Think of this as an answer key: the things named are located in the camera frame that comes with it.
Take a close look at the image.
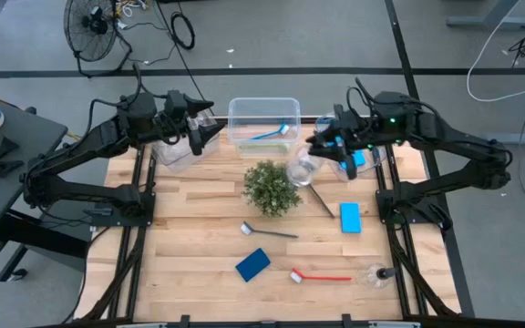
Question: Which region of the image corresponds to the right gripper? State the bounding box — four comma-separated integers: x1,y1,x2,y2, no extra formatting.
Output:
305,103,373,181

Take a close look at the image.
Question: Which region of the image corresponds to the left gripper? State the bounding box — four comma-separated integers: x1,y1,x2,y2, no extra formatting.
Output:
161,89,225,157

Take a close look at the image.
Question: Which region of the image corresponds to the clear plastic bin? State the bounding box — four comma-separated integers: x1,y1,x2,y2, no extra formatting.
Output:
314,111,387,182
150,111,221,174

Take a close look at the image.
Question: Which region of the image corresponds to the blue dish brush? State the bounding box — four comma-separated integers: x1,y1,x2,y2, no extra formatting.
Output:
249,122,291,141

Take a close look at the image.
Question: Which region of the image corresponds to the grey dish brush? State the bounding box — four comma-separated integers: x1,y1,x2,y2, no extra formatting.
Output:
305,179,336,220
240,220,300,240

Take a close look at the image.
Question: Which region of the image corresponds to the yellow-green dish brush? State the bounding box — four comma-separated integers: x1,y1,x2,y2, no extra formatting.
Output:
238,141,292,154

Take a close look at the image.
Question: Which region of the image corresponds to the dark blue sponge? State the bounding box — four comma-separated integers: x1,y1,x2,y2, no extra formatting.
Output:
234,247,273,283

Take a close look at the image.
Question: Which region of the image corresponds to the clear rectangular plastic tub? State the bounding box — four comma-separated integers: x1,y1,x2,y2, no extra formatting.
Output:
227,97,302,159

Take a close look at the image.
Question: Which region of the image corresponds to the green potted plant black pot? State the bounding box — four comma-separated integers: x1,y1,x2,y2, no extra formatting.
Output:
242,159,304,219

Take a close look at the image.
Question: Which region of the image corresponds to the red dish brush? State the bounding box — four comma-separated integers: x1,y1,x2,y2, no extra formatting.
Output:
289,267,353,285

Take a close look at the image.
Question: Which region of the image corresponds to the black floor fan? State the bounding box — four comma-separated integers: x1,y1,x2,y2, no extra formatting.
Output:
63,0,134,78

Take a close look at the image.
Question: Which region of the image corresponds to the dark grey side table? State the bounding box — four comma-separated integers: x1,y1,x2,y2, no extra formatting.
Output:
0,97,90,292

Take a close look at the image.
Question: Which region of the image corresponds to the grey desk foot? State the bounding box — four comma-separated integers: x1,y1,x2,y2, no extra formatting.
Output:
482,118,525,148
446,0,525,29

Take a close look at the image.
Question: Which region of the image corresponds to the small black wedge part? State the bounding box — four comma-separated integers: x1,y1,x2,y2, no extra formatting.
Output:
0,136,20,159

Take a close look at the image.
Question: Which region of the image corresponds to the black clamp part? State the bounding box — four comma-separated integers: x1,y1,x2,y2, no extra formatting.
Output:
0,159,26,179

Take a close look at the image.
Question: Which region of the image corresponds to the black aluminium table frame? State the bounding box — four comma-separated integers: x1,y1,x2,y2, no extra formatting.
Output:
75,116,476,328

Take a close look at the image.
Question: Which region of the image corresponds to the long black floor cable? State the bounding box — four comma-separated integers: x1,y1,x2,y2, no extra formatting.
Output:
155,0,209,104

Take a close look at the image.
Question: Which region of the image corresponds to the coiled black cable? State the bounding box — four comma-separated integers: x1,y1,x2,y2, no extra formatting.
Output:
170,11,197,51

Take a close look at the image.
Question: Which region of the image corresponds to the yellow and white cord tangle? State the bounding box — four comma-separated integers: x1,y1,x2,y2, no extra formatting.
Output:
116,0,154,19

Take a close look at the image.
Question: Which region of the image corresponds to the white floor cable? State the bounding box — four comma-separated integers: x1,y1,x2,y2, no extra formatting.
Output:
466,0,525,103

